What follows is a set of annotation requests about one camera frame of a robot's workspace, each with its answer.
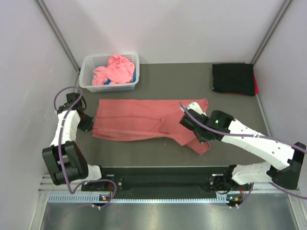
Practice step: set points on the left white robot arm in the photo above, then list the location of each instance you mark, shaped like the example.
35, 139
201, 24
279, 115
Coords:
63, 157

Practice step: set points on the salmon pink t shirt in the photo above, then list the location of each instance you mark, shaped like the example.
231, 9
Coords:
133, 120

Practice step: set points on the slotted grey cable duct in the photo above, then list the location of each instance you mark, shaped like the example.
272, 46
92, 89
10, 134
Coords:
102, 199

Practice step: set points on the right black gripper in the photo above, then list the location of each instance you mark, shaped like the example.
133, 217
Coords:
201, 140

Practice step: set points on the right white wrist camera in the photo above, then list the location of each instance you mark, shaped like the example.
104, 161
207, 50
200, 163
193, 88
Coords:
193, 107

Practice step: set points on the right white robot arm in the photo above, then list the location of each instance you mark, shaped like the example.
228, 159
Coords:
282, 160

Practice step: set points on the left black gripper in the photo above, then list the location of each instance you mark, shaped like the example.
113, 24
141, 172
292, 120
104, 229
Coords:
88, 126

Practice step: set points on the folded red t shirt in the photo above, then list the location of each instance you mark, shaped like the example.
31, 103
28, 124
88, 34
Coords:
256, 85

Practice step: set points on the folded black t shirt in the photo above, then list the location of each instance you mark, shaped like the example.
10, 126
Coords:
235, 78

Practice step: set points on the white plastic basket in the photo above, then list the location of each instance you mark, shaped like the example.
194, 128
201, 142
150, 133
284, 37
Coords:
91, 62

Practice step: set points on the pink t shirt in basket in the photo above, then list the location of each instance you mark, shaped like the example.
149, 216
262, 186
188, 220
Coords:
114, 60

